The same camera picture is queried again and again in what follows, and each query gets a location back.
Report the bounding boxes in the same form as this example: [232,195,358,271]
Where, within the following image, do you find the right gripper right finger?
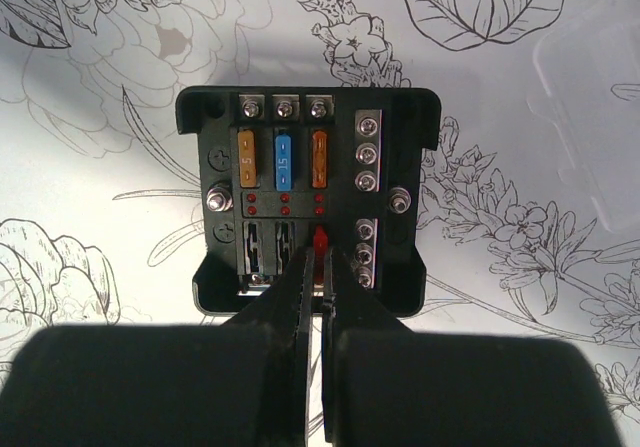
[322,248,620,446]

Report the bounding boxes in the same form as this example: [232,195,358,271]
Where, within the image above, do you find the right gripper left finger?
[1,248,314,446]

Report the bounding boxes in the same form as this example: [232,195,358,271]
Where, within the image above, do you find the red blade fuse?
[313,225,329,286]

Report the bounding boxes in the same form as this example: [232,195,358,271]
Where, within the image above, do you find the black fuse box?
[175,86,441,317]

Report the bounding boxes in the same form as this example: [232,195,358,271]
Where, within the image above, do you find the clear plastic fuse box cover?
[529,3,639,233]

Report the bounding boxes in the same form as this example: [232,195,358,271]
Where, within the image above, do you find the floral patterned table mat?
[1,0,639,446]

